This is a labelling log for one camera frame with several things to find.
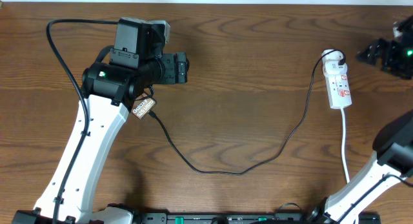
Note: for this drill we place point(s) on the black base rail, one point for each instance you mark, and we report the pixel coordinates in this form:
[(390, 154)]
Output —
[(163, 218)]

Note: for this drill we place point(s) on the Samsung Galaxy smartphone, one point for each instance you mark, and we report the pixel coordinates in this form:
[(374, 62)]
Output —
[(143, 106)]

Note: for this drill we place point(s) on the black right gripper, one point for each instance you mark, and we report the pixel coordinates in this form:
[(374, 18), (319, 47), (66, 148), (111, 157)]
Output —
[(392, 46)]

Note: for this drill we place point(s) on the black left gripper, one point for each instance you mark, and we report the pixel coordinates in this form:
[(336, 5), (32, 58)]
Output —
[(173, 73)]

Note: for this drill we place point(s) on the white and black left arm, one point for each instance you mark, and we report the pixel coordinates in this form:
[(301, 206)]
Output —
[(109, 89)]

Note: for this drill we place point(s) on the white power strip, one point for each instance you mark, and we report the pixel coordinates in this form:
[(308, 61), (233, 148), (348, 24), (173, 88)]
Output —
[(335, 73)]

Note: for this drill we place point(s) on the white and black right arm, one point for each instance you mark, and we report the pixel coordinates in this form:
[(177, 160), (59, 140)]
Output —
[(391, 159)]

